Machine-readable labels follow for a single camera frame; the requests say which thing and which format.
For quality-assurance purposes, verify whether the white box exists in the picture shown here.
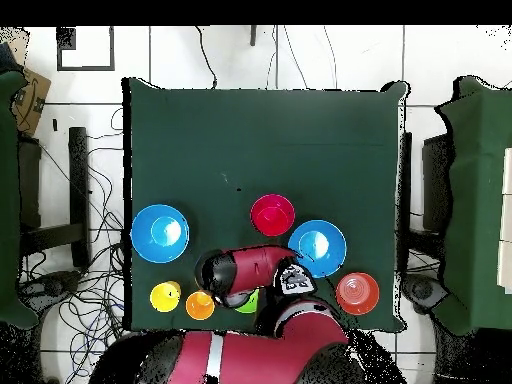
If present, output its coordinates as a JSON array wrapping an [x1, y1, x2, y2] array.
[[496, 146, 512, 295]]

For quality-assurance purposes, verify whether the black cable with plug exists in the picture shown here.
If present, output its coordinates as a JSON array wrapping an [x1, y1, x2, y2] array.
[[194, 25, 219, 90]]

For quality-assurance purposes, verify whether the green cloth side table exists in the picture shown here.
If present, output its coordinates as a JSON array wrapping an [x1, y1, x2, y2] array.
[[0, 70, 39, 329], [435, 75, 512, 337]]

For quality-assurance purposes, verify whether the light orange cup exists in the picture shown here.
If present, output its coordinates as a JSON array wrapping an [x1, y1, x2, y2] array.
[[184, 290, 216, 322]]

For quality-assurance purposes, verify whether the dark green tablecloth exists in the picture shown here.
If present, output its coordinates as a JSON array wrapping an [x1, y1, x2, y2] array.
[[121, 76, 409, 334]]

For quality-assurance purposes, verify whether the cardboard box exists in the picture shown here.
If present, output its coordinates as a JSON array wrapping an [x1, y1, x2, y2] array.
[[10, 66, 52, 138]]

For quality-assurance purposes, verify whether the yellow cup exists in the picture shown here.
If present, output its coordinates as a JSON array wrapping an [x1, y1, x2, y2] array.
[[148, 280, 182, 314]]

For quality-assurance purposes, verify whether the orange bowl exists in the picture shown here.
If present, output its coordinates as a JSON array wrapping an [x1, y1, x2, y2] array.
[[335, 272, 381, 316]]

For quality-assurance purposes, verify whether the green bowl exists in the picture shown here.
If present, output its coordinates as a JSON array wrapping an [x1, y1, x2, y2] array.
[[233, 289, 261, 315]]

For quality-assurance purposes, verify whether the black square floor frame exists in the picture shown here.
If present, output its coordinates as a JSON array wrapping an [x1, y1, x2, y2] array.
[[56, 25, 116, 72]]

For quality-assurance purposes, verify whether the black metal stand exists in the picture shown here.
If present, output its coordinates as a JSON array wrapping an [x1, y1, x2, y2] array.
[[17, 126, 91, 269], [399, 130, 455, 277]]

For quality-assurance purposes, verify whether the large blue bowl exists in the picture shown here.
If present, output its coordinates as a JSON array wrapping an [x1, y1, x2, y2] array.
[[287, 219, 348, 279], [130, 203, 191, 264]]

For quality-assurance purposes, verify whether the grey pedestal foot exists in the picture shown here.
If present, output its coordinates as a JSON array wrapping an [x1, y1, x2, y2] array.
[[401, 273, 449, 314], [19, 270, 83, 307]]

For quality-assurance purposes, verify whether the pink bowl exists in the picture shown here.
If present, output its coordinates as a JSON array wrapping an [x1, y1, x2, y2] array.
[[249, 193, 296, 238]]

